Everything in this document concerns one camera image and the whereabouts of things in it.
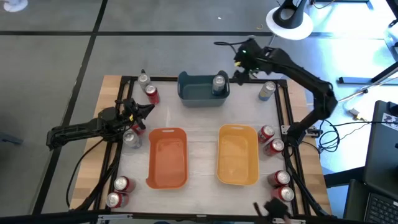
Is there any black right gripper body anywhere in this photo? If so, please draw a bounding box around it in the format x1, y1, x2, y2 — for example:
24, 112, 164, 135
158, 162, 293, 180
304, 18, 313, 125
233, 38, 264, 73

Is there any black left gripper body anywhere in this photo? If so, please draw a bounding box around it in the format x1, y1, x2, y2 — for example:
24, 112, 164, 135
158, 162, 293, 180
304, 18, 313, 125
116, 98, 140, 131

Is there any red soda can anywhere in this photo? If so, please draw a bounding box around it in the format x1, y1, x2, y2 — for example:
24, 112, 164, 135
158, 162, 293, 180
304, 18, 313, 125
144, 83, 161, 105
130, 123, 146, 137
271, 185, 295, 203
267, 170, 291, 187
113, 175, 137, 194
257, 124, 275, 144
263, 138, 285, 157
105, 192, 130, 209

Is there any silver blue soda can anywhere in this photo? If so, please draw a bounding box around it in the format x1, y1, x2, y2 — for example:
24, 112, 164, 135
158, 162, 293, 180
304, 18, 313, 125
212, 75, 226, 96
122, 129, 142, 149
137, 73, 151, 93
258, 80, 277, 102

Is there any orange plastic bin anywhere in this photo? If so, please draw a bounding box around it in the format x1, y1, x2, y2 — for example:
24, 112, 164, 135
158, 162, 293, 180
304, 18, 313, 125
145, 127, 189, 190

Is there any blue-grey plastic bin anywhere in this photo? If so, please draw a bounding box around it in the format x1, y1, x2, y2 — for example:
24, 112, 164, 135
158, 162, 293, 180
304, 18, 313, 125
177, 70, 231, 108

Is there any black stand base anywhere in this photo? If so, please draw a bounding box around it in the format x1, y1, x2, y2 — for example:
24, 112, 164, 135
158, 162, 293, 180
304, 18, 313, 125
272, 0, 308, 29

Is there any yellow plastic bin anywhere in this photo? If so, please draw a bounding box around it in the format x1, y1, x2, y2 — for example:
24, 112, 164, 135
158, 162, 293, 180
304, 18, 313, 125
216, 124, 260, 187

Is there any black desk leg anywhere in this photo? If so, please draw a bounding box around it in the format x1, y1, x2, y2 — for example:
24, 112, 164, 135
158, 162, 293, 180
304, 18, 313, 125
338, 60, 398, 85

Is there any yellow grey plug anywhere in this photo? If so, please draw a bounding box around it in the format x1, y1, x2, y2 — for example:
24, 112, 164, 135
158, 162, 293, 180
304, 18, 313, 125
348, 108, 366, 121

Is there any white round floor object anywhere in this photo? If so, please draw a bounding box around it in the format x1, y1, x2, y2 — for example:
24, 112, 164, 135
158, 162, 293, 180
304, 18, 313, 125
2, 0, 29, 12

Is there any black laptop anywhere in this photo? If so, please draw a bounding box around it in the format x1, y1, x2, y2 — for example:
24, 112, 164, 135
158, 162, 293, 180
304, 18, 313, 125
343, 179, 398, 224

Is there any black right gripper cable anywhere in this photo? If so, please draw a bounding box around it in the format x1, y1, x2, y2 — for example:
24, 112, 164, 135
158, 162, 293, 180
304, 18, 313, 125
213, 39, 241, 56

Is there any black aluminium table frame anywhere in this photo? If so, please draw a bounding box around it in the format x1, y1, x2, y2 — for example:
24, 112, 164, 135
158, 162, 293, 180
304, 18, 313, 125
93, 70, 332, 218

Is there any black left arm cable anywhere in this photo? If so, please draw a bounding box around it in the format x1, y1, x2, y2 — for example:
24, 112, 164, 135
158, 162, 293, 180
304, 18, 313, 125
65, 138, 105, 208

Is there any black floor cable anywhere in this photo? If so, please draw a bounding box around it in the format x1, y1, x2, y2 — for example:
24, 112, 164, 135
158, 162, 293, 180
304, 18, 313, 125
310, 0, 336, 10

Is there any white cable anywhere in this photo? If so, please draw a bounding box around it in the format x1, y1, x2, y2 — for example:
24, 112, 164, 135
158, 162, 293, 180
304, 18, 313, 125
337, 76, 398, 103

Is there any black coiled cable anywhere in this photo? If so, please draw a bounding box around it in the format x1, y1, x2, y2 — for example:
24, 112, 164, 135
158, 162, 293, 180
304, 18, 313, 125
318, 119, 341, 153

